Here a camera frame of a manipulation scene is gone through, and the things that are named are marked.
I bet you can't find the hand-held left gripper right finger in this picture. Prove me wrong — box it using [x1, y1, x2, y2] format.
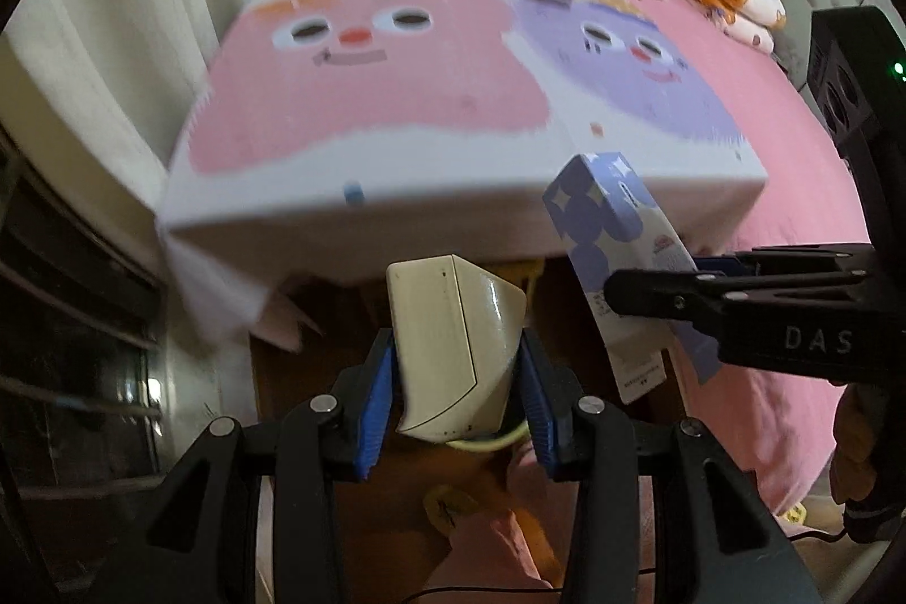
[520, 331, 822, 604]

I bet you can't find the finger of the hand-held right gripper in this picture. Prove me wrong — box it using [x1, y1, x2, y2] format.
[603, 268, 872, 326]
[691, 246, 871, 275]

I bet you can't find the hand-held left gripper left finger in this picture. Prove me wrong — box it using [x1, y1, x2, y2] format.
[85, 328, 398, 604]

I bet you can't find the yellow-rimmed bin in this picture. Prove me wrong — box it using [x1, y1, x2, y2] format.
[446, 420, 532, 453]

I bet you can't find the purple and white carton box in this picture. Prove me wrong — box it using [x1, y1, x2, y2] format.
[542, 151, 723, 405]

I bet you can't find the cream plastic box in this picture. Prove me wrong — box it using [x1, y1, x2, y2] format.
[386, 254, 528, 444]

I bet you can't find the person's right hand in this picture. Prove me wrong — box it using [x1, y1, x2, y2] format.
[831, 384, 879, 503]

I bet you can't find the person's pink trouser leg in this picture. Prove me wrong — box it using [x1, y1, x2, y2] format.
[414, 441, 588, 604]

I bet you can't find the white bed base board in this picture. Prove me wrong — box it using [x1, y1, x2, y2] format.
[251, 285, 323, 354]

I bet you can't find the pink bed sheet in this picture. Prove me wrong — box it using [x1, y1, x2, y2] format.
[481, 0, 871, 516]

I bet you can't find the printed cartoon blanket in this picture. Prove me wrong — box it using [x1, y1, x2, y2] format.
[156, 0, 769, 357]

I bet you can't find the dark window railing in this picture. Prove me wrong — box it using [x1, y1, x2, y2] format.
[0, 137, 167, 577]

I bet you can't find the yellow wooden frame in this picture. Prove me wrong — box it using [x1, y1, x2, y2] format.
[510, 260, 544, 295]

